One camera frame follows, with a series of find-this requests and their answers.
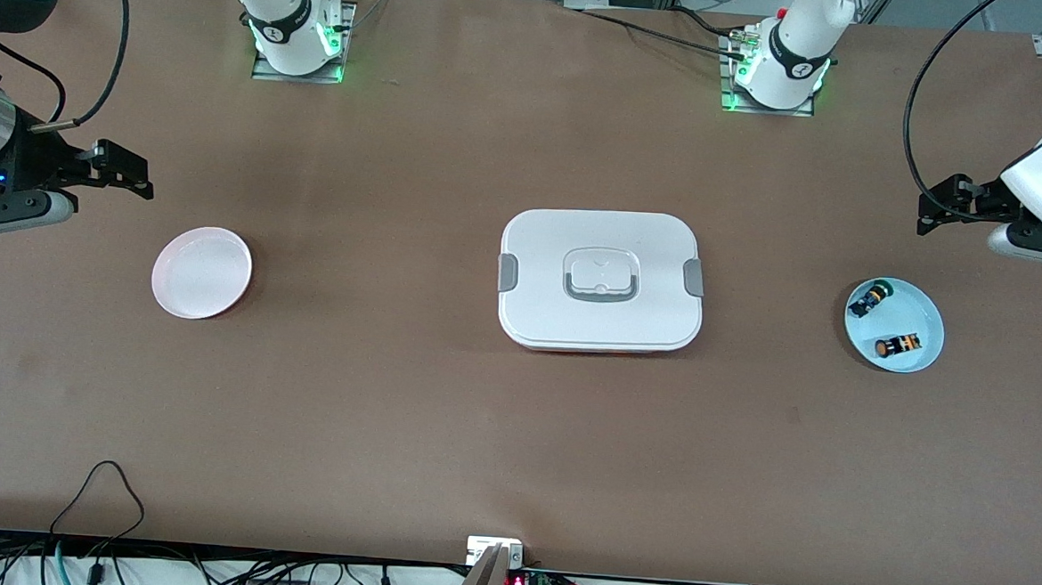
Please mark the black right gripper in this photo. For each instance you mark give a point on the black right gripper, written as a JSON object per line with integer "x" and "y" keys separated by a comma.
{"x": 35, "y": 163}

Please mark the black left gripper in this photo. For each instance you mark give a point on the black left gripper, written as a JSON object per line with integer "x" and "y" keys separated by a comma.
{"x": 978, "y": 200}

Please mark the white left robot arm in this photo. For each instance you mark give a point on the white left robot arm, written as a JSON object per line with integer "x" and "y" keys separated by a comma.
{"x": 796, "y": 57}

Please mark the light blue round plate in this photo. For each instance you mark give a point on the light blue round plate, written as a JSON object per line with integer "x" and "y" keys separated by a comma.
{"x": 908, "y": 304}

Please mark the pink round plate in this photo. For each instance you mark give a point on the pink round plate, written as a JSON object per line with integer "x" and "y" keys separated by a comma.
{"x": 202, "y": 273}

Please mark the small white box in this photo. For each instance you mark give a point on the small white box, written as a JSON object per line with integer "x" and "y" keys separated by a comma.
{"x": 490, "y": 548}

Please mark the red digit display module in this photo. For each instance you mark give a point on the red digit display module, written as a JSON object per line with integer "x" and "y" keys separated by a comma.
{"x": 519, "y": 584}

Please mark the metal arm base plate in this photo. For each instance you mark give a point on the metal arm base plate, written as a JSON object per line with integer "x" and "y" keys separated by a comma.
{"x": 269, "y": 75}
{"x": 767, "y": 111}

